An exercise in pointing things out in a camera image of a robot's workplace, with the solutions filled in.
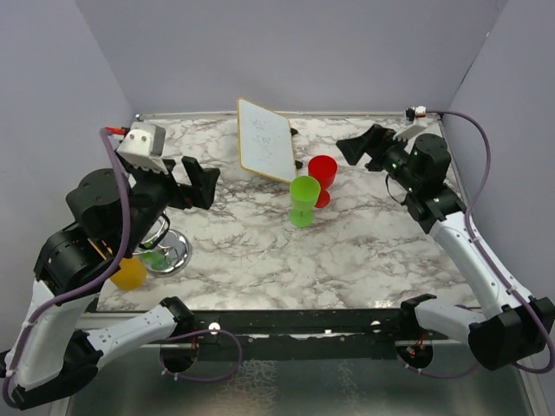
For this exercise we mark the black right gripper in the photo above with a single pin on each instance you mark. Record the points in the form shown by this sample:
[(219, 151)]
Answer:
[(375, 143)]

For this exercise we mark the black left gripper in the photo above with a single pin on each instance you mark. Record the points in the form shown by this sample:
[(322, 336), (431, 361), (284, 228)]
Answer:
[(199, 191)]

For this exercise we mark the red wine glass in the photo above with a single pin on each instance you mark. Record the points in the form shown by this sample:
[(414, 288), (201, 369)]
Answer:
[(323, 168)]

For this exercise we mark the green wine glass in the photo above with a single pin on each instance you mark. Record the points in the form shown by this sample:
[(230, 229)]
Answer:
[(155, 261), (304, 192)]

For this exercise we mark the yellow wine glass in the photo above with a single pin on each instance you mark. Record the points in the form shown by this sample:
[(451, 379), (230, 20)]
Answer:
[(131, 275)]

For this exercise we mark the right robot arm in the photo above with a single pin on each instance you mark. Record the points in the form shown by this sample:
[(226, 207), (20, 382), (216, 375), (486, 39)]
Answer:
[(512, 323)]

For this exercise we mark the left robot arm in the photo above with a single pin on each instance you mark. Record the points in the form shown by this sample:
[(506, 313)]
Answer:
[(114, 209)]

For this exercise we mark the chrome wine glass rack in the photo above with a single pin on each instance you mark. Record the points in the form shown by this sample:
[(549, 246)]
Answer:
[(173, 243)]

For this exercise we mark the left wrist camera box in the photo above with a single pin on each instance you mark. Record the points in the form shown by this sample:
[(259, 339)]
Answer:
[(141, 144)]

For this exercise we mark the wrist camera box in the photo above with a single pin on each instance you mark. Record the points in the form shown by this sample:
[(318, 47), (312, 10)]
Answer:
[(141, 144), (415, 123)]

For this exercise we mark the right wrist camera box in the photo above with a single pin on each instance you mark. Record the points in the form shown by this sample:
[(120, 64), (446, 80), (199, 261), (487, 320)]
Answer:
[(415, 123)]

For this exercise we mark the small whiteboard yellow frame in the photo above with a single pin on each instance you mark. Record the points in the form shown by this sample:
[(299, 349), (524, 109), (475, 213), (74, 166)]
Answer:
[(265, 142)]

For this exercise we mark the black front mounting rail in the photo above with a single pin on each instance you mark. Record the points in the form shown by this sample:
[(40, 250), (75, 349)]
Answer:
[(312, 334)]

